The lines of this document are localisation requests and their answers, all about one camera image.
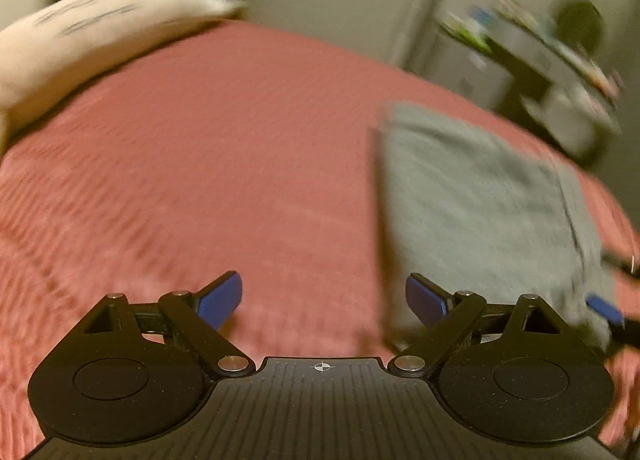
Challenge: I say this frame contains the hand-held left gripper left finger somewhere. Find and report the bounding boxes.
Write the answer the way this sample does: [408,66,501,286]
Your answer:
[84,270,254,377]

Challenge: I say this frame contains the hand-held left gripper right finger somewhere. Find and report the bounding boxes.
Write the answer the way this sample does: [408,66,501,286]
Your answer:
[389,272,566,377]

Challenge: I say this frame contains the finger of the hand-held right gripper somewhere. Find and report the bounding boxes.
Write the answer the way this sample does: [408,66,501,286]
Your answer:
[586,294,640,347]
[601,251,640,283]

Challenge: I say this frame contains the grey pants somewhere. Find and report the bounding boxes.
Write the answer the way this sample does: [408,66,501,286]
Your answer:
[369,101,621,356]

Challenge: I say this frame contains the red ribbed blanket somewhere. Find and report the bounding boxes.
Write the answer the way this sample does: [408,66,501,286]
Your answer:
[0,20,636,460]

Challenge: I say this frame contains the white upholstered chair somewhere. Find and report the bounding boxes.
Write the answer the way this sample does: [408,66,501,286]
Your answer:
[520,82,623,163]

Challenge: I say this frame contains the white dressing desk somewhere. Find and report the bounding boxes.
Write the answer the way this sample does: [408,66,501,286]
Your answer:
[492,0,628,101]

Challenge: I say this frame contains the white cabinet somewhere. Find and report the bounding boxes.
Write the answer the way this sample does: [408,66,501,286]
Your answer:
[439,30,513,108]

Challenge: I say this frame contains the dark round object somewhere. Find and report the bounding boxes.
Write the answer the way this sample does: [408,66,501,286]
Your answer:
[554,0,606,52]

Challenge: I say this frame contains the cream plush pillow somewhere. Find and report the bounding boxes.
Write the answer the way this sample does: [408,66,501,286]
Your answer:
[0,0,247,153]

